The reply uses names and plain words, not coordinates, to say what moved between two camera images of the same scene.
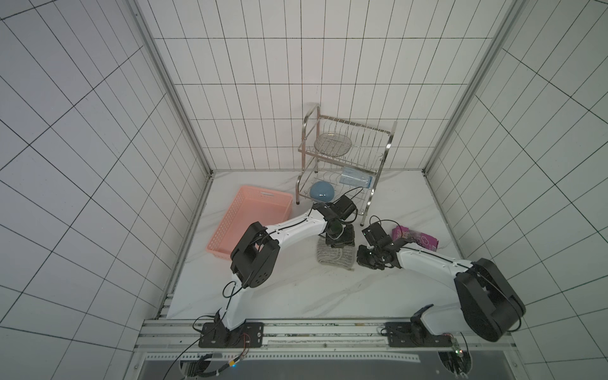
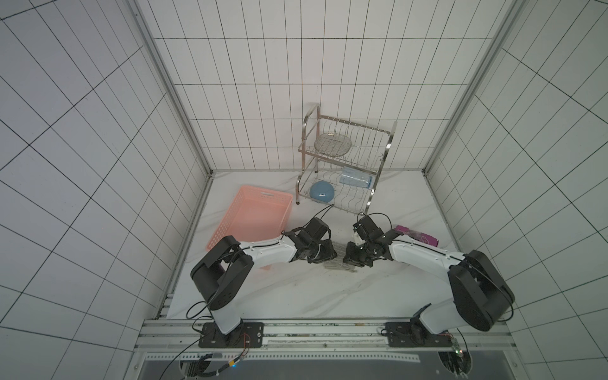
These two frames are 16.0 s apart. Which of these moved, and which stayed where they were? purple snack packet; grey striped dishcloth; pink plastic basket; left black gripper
Moved: left black gripper
Stayed: grey striped dishcloth; pink plastic basket; purple snack packet
